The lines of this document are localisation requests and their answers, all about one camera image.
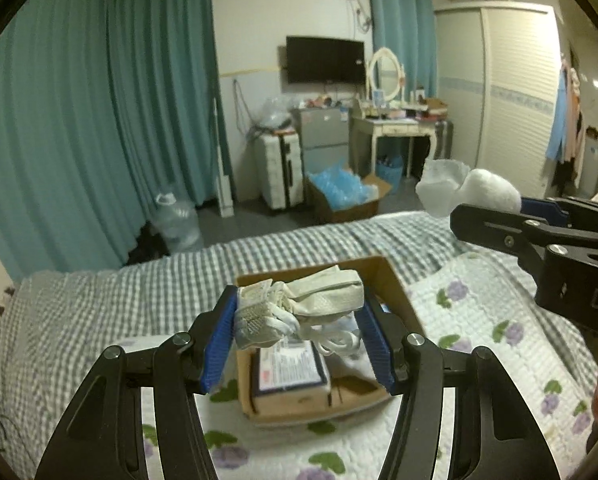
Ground white looped face mask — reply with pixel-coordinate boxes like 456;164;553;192
306;317;364;358

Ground grey gingham bed sheet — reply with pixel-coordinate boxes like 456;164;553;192
0;210;598;441

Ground blue basket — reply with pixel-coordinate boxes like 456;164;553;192
376;152;405;183

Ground hanging clothes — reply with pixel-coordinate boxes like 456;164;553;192
546;57;587;186

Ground clear plastic bag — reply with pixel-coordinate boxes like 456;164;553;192
256;96;295;131

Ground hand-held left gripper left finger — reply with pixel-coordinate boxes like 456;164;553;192
35;285;240;480

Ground clear water jug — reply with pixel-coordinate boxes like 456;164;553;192
154;192;202;253

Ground clutter on fridge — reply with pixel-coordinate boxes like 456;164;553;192
304;94;352;110

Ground white dressing table with mirror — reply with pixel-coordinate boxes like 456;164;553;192
366;0;439;181

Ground floor cardboard box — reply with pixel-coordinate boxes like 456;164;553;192
306;172;392;226

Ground black wall television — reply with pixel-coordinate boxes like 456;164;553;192
285;36;367;85

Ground white air purifier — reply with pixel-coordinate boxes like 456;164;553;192
579;137;598;198

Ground white ribbed suitcase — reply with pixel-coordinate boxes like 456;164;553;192
255;130;305;211

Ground white slatted wardrobe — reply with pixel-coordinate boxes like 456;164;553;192
434;1;565;196

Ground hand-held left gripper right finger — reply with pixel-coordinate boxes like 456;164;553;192
359;287;560;480

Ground white stick vacuum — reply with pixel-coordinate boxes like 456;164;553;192
213;100;235;218

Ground oval white vanity mirror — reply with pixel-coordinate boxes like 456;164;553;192
366;47;406;103

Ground grey mini fridge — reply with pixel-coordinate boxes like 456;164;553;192
291;106;354;173

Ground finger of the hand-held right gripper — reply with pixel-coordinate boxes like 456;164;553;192
450;203;575;261
520;197;580;225

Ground white floral quilt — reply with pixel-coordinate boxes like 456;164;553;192
114;252;598;480

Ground teal curtain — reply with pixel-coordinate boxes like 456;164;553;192
0;0;127;283
106;0;226;211

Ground hanging wall cable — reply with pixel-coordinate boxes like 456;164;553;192
233;79;252;136

